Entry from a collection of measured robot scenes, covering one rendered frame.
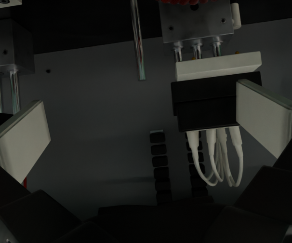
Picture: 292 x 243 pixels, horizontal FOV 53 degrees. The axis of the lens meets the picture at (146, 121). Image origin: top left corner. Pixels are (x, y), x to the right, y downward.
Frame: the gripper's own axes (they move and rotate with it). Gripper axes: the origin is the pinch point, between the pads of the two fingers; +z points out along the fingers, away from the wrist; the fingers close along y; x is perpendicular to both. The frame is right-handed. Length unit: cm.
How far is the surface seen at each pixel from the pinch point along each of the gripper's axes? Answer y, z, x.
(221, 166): 8.6, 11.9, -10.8
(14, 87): -14.6, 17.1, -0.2
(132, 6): 0.2, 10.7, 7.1
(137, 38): 0.3, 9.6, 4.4
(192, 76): 4.0, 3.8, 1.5
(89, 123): -8.0, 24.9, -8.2
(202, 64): 4.6, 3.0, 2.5
